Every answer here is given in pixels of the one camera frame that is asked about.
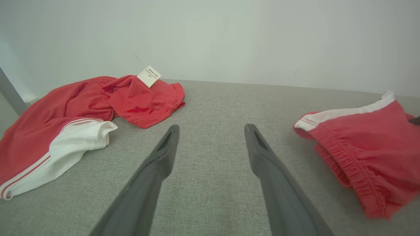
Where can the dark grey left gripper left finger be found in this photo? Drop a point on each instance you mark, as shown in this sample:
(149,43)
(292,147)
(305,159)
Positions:
(144,193)

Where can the pile of red garments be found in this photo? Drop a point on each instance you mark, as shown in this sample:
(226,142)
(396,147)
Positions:
(377,150)

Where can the grey fabric sofa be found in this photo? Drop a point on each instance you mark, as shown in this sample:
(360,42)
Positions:
(213,105)

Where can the red shirt with white sleeves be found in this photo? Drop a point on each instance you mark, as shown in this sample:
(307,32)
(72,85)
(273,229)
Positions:
(137,101)

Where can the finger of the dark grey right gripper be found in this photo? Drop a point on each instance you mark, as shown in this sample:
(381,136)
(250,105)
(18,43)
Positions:
(416,120)

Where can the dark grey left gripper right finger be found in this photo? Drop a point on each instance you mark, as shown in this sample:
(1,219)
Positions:
(282,196)

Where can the grey metal bar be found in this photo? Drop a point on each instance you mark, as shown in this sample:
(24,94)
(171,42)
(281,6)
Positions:
(11,93)

